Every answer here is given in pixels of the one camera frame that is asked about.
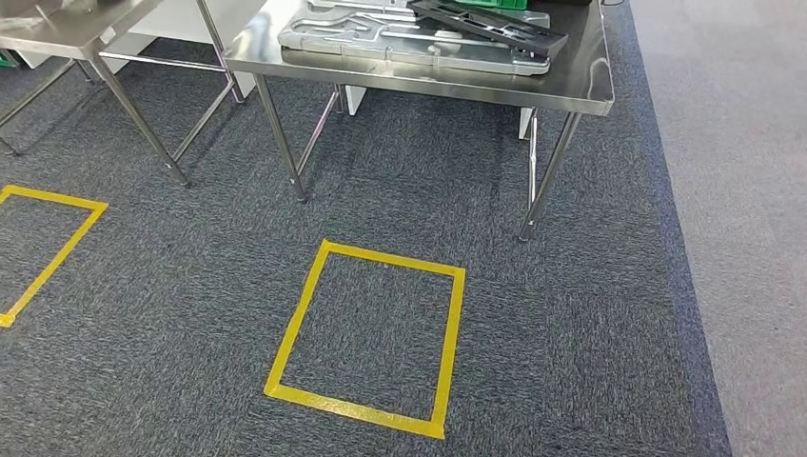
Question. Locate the black plastic plate frame part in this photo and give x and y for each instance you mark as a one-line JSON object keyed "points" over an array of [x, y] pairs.
{"points": [[536, 39]]}

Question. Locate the yellow floor tape square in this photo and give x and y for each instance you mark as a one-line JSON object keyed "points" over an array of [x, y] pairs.
{"points": [[50, 197]]}

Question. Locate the green plastic crate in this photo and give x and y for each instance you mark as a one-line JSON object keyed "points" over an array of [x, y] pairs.
{"points": [[7, 60], [492, 4]]}

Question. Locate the silver stamped metal panel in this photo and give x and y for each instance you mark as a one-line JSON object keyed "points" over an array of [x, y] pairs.
{"points": [[353, 41]]}

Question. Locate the stainless steel workbench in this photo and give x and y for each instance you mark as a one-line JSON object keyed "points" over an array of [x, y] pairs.
{"points": [[577, 82]]}

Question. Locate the steel table frame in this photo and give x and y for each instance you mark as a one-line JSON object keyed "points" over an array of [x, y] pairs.
{"points": [[63, 28]]}

